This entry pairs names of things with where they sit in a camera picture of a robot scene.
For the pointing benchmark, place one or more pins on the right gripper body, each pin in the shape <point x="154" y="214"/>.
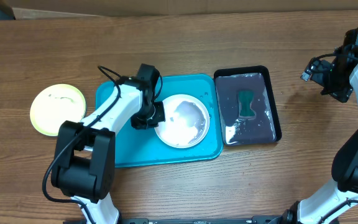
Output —
<point x="332" y="79"/>

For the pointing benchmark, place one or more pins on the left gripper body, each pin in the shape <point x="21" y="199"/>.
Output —
<point x="149" y="115"/>

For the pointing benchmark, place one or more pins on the white round plate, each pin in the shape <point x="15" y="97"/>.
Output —
<point x="186" y="122"/>

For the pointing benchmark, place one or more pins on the green sponge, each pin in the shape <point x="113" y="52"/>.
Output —
<point x="245" y="98"/>

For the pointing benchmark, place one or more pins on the yellow round plate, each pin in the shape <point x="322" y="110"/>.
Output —
<point x="55" y="105"/>

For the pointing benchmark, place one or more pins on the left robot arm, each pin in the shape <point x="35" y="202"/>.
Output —
<point x="84" y="161"/>

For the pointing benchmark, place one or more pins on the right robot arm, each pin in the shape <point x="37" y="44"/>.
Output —
<point x="341" y="193"/>

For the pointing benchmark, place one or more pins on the teal plastic tray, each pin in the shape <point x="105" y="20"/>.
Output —
<point x="136" y="148"/>

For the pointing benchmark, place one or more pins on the black water tray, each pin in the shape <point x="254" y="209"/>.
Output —
<point x="264" y="127"/>

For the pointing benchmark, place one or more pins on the cardboard backdrop panel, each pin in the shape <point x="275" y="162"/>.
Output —
<point x="176" y="7"/>

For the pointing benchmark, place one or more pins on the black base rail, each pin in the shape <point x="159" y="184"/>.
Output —
<point x="259" y="219"/>

